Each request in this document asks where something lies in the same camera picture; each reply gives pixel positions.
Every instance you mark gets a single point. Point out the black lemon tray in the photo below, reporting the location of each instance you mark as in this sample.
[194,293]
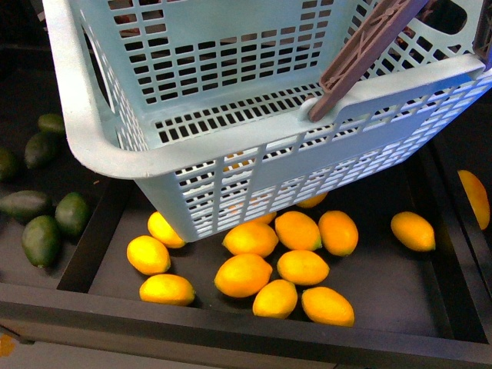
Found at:
[412,309]

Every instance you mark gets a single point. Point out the yellow mango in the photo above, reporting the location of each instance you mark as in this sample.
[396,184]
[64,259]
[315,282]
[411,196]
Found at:
[477,196]

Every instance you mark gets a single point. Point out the yellow lemon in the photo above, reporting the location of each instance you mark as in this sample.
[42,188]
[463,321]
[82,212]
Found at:
[413,231]
[313,201]
[251,238]
[167,289]
[296,231]
[160,229]
[276,299]
[301,267]
[243,275]
[266,218]
[339,233]
[148,255]

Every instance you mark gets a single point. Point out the light blue plastic basket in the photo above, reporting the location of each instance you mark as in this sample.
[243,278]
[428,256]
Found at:
[204,104]

